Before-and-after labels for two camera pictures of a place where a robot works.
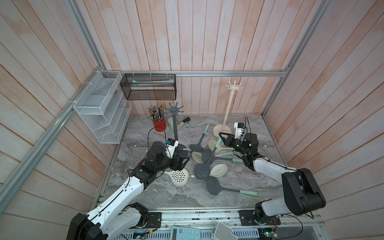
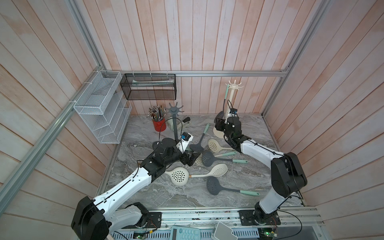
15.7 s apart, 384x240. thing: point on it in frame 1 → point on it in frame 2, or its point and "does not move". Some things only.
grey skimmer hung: (209, 156) does not move
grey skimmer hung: (202, 171) → (220, 115)
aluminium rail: (239, 218) does not move
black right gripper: (229, 141) → (220, 124)
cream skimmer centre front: (217, 170) does not move
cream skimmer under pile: (197, 156) does not move
